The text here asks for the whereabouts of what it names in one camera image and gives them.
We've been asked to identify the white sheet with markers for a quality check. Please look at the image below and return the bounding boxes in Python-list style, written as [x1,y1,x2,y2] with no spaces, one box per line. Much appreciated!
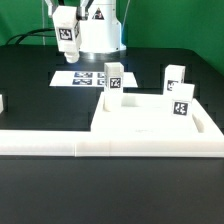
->
[49,70,139,89]

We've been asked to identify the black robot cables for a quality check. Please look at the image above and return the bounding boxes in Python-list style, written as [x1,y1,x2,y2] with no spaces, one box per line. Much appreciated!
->
[4,27,58,46]

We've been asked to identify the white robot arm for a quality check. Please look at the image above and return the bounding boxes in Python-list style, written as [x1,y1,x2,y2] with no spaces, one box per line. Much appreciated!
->
[44,0,126,63]

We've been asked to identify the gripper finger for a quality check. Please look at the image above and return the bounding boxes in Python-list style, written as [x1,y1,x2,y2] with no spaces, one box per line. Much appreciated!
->
[44,0,59,17]
[76,0,94,20]

